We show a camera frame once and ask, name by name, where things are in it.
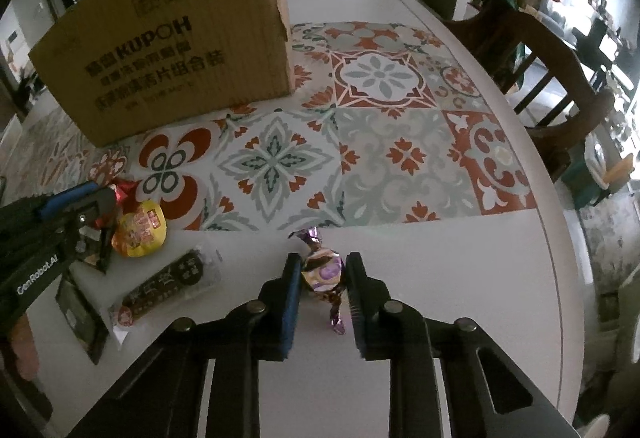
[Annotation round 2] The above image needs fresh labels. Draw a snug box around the patterned tile-print table runner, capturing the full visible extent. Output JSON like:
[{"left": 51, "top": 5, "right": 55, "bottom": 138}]
[{"left": 0, "top": 20, "right": 538, "bottom": 231}]

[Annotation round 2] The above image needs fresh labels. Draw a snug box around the red candy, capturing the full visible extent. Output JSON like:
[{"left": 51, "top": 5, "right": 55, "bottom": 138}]
[{"left": 102, "top": 178, "right": 138, "bottom": 215}]

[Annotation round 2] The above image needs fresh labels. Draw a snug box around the person's left hand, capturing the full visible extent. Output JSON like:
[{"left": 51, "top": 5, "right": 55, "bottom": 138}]
[{"left": 10, "top": 315, "right": 42, "bottom": 381}]

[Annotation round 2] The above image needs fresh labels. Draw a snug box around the brown cardboard box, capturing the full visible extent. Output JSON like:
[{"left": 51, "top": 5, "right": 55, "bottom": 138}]
[{"left": 27, "top": 0, "right": 293, "bottom": 149}]

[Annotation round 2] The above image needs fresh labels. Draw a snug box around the orange round snack packet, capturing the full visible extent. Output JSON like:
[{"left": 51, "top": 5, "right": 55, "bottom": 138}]
[{"left": 111, "top": 199, "right": 168, "bottom": 259}]

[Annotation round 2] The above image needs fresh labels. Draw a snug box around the purple candy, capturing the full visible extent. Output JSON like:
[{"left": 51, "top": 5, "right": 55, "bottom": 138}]
[{"left": 289, "top": 227, "right": 347, "bottom": 335}]

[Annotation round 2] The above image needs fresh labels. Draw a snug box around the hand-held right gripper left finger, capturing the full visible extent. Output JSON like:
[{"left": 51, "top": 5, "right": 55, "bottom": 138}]
[{"left": 70, "top": 252, "right": 304, "bottom": 438}]

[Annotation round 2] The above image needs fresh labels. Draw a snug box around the green stool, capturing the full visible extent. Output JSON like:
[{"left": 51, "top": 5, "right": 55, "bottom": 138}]
[{"left": 562, "top": 133, "right": 636, "bottom": 214}]

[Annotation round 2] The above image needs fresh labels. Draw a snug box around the dark wooden chair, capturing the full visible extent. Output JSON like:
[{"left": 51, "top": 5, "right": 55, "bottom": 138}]
[{"left": 445, "top": 0, "right": 616, "bottom": 184}]

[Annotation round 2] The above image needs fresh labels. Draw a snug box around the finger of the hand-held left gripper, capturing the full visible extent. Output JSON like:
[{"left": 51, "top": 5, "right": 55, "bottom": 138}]
[
  {"left": 34, "top": 182, "right": 119, "bottom": 225},
  {"left": 70, "top": 217, "right": 117, "bottom": 275}
]

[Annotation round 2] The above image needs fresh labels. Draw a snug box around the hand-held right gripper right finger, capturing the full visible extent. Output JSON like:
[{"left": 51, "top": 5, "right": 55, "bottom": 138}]
[{"left": 345, "top": 252, "right": 583, "bottom": 438}]

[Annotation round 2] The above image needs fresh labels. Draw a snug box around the long black snack bar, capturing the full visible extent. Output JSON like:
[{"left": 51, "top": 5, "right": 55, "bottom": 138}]
[{"left": 107, "top": 244, "right": 223, "bottom": 349}]

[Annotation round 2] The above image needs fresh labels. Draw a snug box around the black gold-striped snack packet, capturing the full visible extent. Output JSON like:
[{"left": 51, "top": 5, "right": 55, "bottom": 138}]
[{"left": 54, "top": 274, "right": 110, "bottom": 365}]

